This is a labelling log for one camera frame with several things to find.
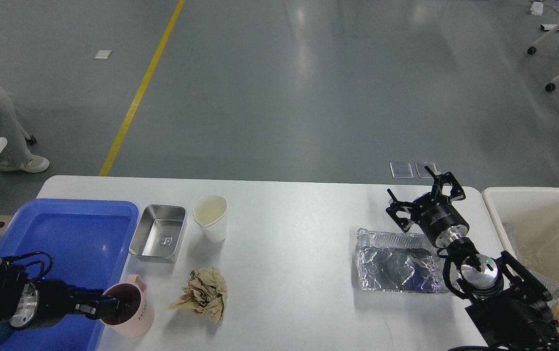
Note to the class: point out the foil container in bin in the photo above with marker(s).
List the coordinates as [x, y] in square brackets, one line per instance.
[551, 285]

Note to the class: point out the aluminium foil container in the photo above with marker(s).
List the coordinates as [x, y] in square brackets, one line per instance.
[398, 263]

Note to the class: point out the pink ceramic mug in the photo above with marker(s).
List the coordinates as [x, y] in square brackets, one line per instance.
[134, 314]

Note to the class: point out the white paper cup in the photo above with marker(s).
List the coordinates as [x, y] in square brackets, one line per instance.
[210, 214]

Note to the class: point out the clear floor plate left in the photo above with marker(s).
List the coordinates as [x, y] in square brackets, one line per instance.
[401, 169]

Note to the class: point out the clear floor plate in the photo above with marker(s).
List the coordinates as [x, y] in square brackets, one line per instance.
[401, 169]
[425, 168]

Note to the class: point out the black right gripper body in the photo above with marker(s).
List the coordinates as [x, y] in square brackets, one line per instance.
[439, 220]

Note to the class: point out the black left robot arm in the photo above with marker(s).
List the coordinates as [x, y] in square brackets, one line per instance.
[17, 270]

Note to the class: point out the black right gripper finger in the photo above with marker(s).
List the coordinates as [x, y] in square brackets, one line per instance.
[403, 213]
[456, 192]

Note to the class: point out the crumpled brown paper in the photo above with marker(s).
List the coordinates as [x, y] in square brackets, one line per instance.
[205, 293]

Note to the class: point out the beige plastic bin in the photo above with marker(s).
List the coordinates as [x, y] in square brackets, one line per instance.
[527, 222]

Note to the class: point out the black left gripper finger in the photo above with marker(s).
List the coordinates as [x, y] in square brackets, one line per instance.
[99, 308]

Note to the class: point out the clear floor plate right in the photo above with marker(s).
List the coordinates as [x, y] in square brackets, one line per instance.
[425, 168]

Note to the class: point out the stainless steel rectangular tray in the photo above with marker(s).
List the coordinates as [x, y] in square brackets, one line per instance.
[159, 234]

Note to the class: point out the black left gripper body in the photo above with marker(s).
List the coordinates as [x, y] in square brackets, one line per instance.
[47, 301]

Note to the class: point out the blue plastic tray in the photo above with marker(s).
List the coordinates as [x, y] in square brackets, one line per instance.
[88, 241]

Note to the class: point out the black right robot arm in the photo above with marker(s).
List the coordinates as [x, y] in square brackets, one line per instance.
[508, 305]

